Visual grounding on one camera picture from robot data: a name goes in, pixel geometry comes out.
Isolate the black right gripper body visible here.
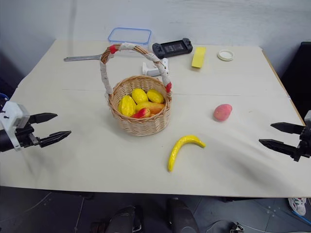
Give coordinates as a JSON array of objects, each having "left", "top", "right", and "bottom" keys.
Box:
[{"left": 292, "top": 125, "right": 311, "bottom": 163}]

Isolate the white sneaker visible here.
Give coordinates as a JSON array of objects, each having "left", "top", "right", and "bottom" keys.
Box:
[{"left": 288, "top": 197, "right": 307, "bottom": 216}]

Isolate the red yellow apple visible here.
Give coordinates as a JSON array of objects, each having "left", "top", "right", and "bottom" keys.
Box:
[{"left": 131, "top": 108, "right": 152, "bottom": 119}]

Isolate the white plastic holder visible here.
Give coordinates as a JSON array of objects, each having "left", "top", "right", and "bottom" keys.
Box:
[{"left": 141, "top": 58, "right": 170, "bottom": 77}]

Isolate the wicker basket with taped handle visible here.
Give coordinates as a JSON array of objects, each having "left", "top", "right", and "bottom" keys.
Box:
[{"left": 98, "top": 42, "right": 173, "bottom": 137}]

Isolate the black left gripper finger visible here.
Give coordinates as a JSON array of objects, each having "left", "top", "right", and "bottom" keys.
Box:
[
  {"left": 38, "top": 130, "right": 72, "bottom": 149},
  {"left": 29, "top": 112, "right": 58, "bottom": 126}
]

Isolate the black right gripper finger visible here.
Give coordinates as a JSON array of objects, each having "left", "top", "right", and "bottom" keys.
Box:
[
  {"left": 259, "top": 138, "right": 299, "bottom": 158},
  {"left": 270, "top": 122, "right": 306, "bottom": 135}
]

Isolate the clear container with blue rim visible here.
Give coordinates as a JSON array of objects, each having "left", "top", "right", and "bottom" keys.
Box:
[{"left": 108, "top": 27, "right": 153, "bottom": 53}]

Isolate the dark rounded shape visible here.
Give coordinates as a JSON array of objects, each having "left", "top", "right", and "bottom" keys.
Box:
[{"left": 105, "top": 205, "right": 144, "bottom": 233}]

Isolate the white round lid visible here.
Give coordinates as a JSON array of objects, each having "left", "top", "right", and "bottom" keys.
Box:
[{"left": 217, "top": 50, "right": 235, "bottom": 62}]

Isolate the black handheld game controller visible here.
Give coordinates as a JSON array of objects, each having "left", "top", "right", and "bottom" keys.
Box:
[{"left": 152, "top": 37, "right": 194, "bottom": 60}]

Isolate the yellow banana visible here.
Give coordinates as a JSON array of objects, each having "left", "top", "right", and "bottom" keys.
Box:
[{"left": 167, "top": 134, "right": 207, "bottom": 173}]

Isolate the yellow orange mango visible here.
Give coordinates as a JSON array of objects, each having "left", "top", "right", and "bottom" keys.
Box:
[{"left": 135, "top": 101, "right": 166, "bottom": 115}]

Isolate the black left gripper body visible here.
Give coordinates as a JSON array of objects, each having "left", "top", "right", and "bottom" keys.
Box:
[{"left": 14, "top": 122, "right": 41, "bottom": 148}]

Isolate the yellow lemon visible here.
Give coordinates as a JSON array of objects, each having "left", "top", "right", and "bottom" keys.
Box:
[
  {"left": 131, "top": 88, "right": 149, "bottom": 105},
  {"left": 118, "top": 95, "right": 137, "bottom": 117},
  {"left": 146, "top": 89, "right": 165, "bottom": 104}
]

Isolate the pink peach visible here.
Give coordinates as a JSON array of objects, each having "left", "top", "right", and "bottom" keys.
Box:
[{"left": 213, "top": 103, "right": 233, "bottom": 122}]

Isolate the yellow sponge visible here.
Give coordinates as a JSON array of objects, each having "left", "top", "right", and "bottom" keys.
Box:
[{"left": 190, "top": 47, "right": 207, "bottom": 70}]

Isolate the cream tablecloth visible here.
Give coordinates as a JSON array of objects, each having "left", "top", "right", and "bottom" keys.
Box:
[{"left": 0, "top": 38, "right": 311, "bottom": 199}]

